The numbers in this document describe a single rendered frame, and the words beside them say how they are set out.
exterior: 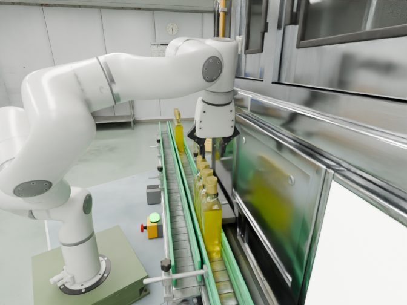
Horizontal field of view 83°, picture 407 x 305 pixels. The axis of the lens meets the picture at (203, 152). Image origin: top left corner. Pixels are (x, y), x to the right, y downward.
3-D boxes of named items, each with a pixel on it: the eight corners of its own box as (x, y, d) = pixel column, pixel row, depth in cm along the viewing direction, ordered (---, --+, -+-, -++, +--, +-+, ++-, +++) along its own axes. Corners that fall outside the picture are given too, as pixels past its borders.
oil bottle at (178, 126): (183, 150, 172) (182, 113, 162) (175, 151, 171) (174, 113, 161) (183, 148, 177) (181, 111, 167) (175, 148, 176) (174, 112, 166)
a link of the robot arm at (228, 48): (181, 43, 41) (161, 34, 48) (181, 100, 47) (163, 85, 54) (247, 40, 48) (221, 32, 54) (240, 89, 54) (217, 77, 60)
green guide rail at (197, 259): (201, 281, 67) (201, 260, 65) (197, 281, 67) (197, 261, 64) (168, 129, 228) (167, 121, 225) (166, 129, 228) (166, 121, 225)
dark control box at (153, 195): (162, 203, 129) (160, 190, 126) (147, 205, 128) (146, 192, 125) (161, 196, 137) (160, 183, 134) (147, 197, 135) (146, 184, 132)
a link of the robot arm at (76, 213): (88, 247, 65) (79, 198, 60) (42, 246, 65) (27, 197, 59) (102, 224, 74) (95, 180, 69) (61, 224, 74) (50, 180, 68)
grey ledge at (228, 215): (235, 235, 100) (236, 213, 96) (215, 237, 99) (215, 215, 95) (197, 156, 188) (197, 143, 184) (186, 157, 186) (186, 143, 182)
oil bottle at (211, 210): (220, 257, 76) (223, 202, 69) (204, 259, 75) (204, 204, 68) (216, 245, 82) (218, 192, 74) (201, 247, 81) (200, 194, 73)
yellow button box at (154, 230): (163, 237, 104) (162, 224, 101) (146, 239, 102) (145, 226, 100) (163, 227, 110) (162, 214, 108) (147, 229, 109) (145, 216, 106)
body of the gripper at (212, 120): (232, 88, 60) (228, 126, 66) (194, 89, 58) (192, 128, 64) (241, 100, 54) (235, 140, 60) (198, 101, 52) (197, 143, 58)
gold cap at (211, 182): (218, 193, 69) (218, 180, 67) (206, 195, 68) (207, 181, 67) (215, 187, 72) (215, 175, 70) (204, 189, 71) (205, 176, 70)
